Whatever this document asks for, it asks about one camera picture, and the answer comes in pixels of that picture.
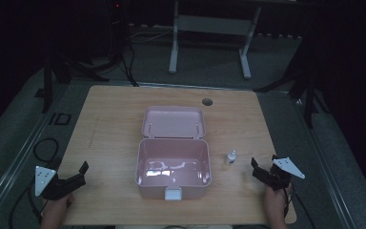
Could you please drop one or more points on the person's left hand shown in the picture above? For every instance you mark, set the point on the person's left hand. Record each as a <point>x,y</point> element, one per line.
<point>54,211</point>

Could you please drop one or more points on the pink plastic box with lid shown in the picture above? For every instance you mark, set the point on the pink plastic box with lid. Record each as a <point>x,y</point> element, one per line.
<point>173,152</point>

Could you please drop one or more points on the small white dropper bottle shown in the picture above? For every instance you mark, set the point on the small white dropper bottle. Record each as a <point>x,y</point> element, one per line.
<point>231,157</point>

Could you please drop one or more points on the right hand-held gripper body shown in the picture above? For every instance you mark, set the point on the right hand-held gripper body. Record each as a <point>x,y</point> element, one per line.
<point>282,178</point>

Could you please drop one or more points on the white metal desk frame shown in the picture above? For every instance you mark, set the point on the white metal desk frame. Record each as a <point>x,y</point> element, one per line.
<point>209,25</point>

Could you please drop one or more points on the person's right hand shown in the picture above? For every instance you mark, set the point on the person's right hand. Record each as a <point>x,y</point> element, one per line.
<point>274,203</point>

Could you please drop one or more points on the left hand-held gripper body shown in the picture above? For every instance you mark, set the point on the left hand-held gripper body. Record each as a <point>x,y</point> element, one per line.
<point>54,187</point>

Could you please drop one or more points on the black tripod stand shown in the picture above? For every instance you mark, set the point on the black tripod stand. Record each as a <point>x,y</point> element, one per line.
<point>308,92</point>
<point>49,79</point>

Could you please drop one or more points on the black rectangular floor bracket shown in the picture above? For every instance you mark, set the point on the black rectangular floor bracket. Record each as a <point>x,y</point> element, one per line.
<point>60,119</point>

